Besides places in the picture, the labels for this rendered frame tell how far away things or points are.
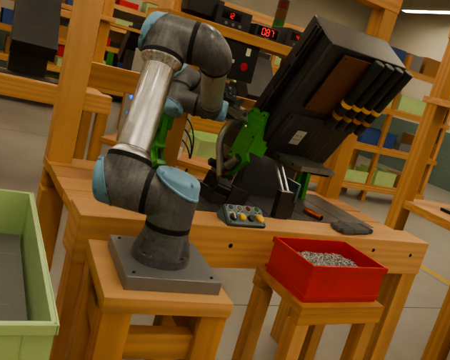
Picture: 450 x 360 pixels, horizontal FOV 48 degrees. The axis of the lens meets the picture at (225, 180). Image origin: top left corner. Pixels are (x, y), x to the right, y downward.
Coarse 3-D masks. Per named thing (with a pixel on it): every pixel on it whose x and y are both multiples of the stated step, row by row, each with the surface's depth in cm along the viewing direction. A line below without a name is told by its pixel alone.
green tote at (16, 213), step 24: (0, 192) 125; (24, 192) 128; (0, 216) 127; (24, 216) 129; (24, 240) 122; (24, 264) 116; (24, 288) 110; (48, 288) 86; (48, 312) 80; (0, 336) 73; (24, 336) 74; (48, 336) 76
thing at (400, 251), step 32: (96, 224) 143; (128, 224) 148; (192, 224) 158; (224, 224) 166; (288, 224) 186; (320, 224) 198; (224, 256) 168; (256, 256) 174; (384, 256) 205; (416, 256) 214
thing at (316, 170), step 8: (272, 152) 194; (280, 160) 189; (288, 160) 185; (296, 160) 188; (304, 160) 193; (296, 168) 180; (304, 168) 178; (312, 168) 180; (320, 168) 184; (328, 176) 187
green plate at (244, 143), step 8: (256, 112) 191; (264, 112) 187; (248, 120) 193; (256, 120) 189; (264, 120) 185; (248, 128) 191; (256, 128) 187; (264, 128) 188; (240, 136) 193; (248, 136) 189; (256, 136) 186; (240, 144) 191; (248, 144) 187; (256, 144) 188; (264, 144) 190; (232, 152) 194; (240, 152) 189; (248, 152) 186; (256, 152) 190; (264, 152) 191
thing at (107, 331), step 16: (80, 288) 140; (80, 304) 136; (96, 304) 126; (80, 320) 137; (96, 320) 115; (112, 320) 113; (128, 320) 114; (160, 320) 147; (176, 320) 140; (192, 320) 126; (208, 320) 122; (224, 320) 124; (80, 336) 138; (96, 336) 113; (112, 336) 114; (128, 336) 117; (144, 336) 119; (160, 336) 121; (176, 336) 122; (192, 336) 124; (208, 336) 124; (80, 352) 140; (96, 352) 114; (112, 352) 115; (128, 352) 119; (144, 352) 120; (160, 352) 122; (176, 352) 124; (192, 352) 124; (208, 352) 125
